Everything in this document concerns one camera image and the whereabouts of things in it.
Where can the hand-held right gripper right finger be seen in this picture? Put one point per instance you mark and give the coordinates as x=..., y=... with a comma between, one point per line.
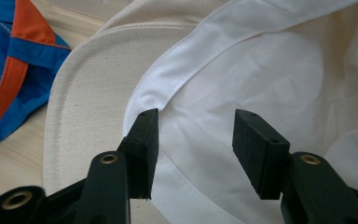
x=258, y=155

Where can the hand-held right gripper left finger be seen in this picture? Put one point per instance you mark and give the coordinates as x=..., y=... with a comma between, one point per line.
x=143, y=149

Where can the cream canvas cap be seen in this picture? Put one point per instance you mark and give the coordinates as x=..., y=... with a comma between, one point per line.
x=90, y=93

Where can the blue and orange cap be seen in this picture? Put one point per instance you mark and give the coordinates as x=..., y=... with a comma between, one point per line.
x=28, y=53

